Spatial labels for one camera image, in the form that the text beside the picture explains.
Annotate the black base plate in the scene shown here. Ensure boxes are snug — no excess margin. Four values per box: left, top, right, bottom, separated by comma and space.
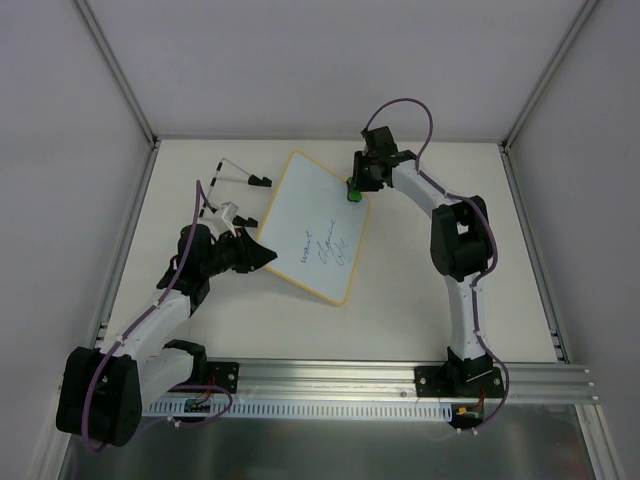
413, 364, 505, 399
169, 361, 240, 394

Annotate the white slotted cable duct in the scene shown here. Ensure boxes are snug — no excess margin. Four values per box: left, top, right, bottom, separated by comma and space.
143, 395, 453, 423

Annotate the yellow framed whiteboard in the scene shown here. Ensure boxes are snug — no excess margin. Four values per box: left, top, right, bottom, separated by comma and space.
257, 151, 370, 306

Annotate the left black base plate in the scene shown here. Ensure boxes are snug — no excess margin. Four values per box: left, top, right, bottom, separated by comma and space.
169, 361, 240, 394

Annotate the green whiteboard eraser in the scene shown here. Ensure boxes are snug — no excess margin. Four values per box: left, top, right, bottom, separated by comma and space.
346, 177, 362, 203

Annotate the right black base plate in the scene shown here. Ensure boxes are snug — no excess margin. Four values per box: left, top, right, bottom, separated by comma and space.
413, 364, 505, 399

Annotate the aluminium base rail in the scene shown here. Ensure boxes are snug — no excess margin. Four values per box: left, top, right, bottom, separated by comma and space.
58, 355, 599, 404

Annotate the whiteboard wire stand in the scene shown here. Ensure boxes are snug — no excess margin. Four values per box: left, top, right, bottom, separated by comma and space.
198, 158, 273, 228

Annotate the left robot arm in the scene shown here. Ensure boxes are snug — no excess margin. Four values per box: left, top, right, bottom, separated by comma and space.
55, 223, 278, 450

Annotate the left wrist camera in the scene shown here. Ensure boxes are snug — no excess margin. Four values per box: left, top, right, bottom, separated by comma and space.
211, 202, 238, 238

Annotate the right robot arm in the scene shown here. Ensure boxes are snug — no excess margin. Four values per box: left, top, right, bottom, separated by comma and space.
347, 149, 497, 397

